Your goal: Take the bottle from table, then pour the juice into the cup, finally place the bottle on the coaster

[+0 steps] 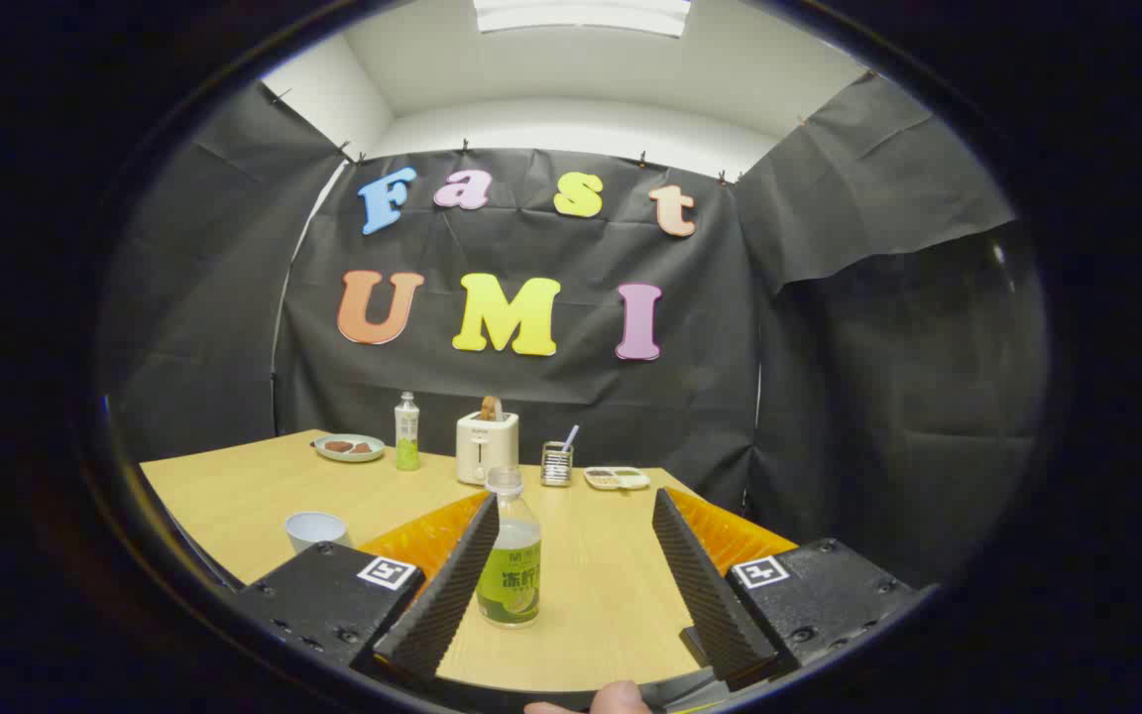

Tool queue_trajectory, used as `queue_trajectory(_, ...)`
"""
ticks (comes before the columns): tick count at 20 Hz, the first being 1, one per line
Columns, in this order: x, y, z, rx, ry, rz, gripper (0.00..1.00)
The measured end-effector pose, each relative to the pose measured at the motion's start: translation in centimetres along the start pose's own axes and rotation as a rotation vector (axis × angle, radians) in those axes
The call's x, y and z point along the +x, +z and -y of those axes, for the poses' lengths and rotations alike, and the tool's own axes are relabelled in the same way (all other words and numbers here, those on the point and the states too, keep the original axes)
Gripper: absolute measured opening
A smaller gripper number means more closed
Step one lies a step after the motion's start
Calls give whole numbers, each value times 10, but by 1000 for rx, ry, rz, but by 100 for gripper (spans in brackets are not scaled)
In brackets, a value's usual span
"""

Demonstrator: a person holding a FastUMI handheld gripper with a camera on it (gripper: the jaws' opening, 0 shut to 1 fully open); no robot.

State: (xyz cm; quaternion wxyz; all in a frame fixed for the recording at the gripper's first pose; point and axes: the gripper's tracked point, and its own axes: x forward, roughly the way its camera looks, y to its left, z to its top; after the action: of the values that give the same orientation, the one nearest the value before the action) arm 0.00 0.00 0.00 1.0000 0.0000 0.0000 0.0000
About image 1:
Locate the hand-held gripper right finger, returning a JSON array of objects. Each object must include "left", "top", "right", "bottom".
[{"left": 651, "top": 486, "right": 919, "bottom": 693}]

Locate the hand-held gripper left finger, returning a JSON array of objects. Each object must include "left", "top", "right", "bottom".
[{"left": 234, "top": 489, "right": 501, "bottom": 686}]

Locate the green label juice bottle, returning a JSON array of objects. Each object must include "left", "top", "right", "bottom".
[{"left": 475, "top": 466, "right": 543, "bottom": 629}]

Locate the white cup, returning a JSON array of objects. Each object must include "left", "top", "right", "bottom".
[{"left": 285, "top": 512, "right": 350, "bottom": 554}]

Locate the capped green label bottle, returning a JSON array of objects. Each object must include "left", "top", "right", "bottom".
[{"left": 394, "top": 391, "right": 422, "bottom": 472}]

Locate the white divided food tray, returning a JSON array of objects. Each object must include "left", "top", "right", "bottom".
[{"left": 584, "top": 466, "right": 651, "bottom": 492}]

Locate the white toaster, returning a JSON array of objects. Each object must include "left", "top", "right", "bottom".
[{"left": 455, "top": 412, "right": 520, "bottom": 486}]

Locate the pale green plate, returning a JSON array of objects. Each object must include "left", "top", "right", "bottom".
[{"left": 313, "top": 433, "right": 386, "bottom": 463}]

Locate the wooden table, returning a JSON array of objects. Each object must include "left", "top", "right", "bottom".
[{"left": 140, "top": 428, "right": 800, "bottom": 693}]

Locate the black backdrop cloth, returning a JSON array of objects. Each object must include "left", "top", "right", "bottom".
[{"left": 100, "top": 74, "right": 1048, "bottom": 586}]

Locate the ceiling light panel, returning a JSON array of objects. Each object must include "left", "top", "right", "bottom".
[{"left": 473, "top": 0, "right": 693, "bottom": 39}]

